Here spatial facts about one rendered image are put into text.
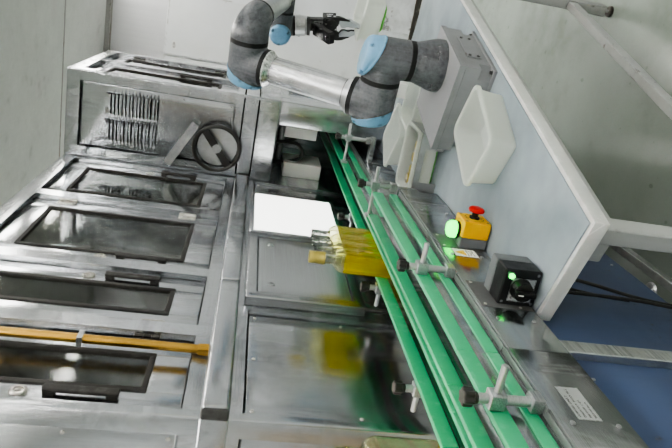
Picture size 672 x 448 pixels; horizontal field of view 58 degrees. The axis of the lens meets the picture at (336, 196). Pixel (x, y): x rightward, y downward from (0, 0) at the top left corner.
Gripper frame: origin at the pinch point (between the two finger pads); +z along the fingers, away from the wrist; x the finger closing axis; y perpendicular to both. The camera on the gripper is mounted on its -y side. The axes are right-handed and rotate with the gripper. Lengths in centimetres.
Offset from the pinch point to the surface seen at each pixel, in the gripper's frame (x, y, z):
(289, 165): 74, 16, -27
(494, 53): -21, -69, 30
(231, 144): 57, 7, -52
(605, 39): -8, -26, 83
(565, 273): -7, -140, 29
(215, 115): 45, 13, -59
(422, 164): 21, -62, 17
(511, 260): -2, -131, 22
